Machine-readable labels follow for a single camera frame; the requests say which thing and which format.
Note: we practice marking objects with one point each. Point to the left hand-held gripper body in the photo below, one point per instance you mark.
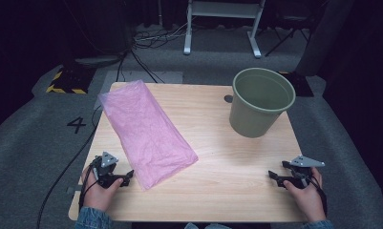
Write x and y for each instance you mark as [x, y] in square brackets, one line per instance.
[104, 171]

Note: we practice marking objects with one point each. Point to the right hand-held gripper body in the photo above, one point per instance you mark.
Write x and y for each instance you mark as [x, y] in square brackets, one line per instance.
[302, 173]

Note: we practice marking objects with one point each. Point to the pink plastic bag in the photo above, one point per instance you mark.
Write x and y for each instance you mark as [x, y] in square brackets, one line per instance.
[147, 133]

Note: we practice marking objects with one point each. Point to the green plastic bin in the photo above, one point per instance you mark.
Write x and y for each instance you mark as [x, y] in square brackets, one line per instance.
[256, 114]

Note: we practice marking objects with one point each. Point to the person's left hand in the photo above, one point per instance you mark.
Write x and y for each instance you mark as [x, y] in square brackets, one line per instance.
[96, 197]

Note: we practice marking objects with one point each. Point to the person's right hand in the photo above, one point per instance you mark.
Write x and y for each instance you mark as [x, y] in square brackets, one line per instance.
[308, 200]

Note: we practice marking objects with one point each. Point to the person's denim trousers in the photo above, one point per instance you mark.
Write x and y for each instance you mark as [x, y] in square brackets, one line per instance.
[208, 226]

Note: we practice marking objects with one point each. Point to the black tripod stand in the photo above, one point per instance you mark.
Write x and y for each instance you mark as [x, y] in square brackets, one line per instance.
[284, 39]

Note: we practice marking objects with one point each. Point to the grey padded column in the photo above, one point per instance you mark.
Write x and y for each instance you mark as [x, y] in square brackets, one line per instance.
[323, 35]

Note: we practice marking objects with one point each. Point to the metal table bracket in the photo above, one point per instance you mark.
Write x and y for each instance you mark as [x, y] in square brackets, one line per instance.
[73, 190]

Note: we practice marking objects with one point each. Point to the grey stand base plate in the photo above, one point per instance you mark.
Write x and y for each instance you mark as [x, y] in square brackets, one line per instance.
[96, 61]

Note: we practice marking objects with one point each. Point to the white metal stand frame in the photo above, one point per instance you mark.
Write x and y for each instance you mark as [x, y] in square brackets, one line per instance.
[222, 9]

